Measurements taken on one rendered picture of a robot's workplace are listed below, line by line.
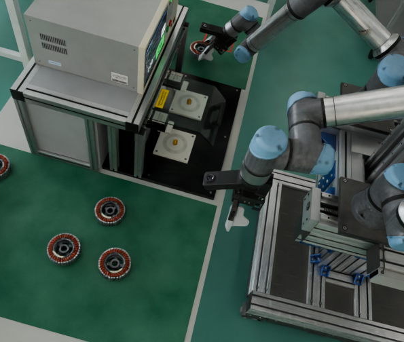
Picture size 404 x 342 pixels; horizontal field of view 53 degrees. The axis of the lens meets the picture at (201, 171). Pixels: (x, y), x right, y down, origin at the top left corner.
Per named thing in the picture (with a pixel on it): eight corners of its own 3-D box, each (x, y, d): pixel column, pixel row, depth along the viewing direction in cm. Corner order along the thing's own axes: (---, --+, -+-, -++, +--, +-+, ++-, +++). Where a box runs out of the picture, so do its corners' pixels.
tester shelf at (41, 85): (187, 16, 176) (189, 7, 172) (138, 134, 138) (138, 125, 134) (89, -12, 176) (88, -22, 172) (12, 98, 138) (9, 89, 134)
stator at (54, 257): (61, 231, 149) (60, 226, 145) (87, 245, 147) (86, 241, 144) (41, 256, 142) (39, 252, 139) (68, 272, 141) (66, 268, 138)
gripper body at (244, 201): (259, 213, 110) (271, 191, 100) (227, 205, 109) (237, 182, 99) (262, 190, 114) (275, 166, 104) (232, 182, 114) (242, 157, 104)
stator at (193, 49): (213, 48, 209) (214, 43, 206) (208, 62, 202) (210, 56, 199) (192, 43, 209) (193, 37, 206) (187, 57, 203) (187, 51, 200)
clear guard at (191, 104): (225, 100, 161) (229, 89, 156) (212, 146, 148) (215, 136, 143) (146, 77, 161) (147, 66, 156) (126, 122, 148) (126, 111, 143)
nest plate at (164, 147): (195, 136, 179) (195, 135, 178) (187, 163, 171) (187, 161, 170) (162, 127, 179) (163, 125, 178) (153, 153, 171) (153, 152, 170)
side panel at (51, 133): (100, 165, 166) (95, 115, 139) (97, 172, 164) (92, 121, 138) (34, 147, 166) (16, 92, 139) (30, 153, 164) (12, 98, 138)
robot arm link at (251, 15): (256, 22, 179) (244, 7, 177) (240, 36, 187) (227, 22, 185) (262, 15, 184) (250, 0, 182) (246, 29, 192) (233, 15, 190)
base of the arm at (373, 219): (391, 197, 144) (407, 182, 136) (394, 235, 136) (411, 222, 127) (350, 186, 144) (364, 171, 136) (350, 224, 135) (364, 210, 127)
